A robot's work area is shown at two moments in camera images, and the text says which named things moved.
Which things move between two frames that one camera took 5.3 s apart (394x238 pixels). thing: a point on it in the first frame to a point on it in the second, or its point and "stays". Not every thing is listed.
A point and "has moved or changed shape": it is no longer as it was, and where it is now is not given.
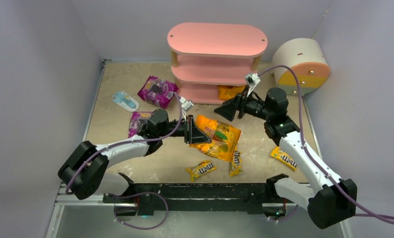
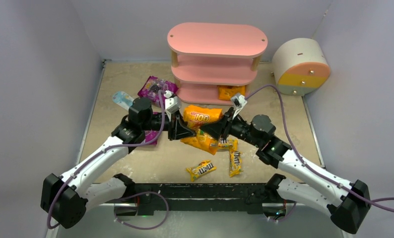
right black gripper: [242, 106] to [226, 125]
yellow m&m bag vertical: [235, 165] stays
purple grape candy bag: [158, 91] stays
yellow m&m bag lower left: [203, 167] stays
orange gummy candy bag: [228, 92] stays
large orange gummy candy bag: [224, 138] has moved or changed shape
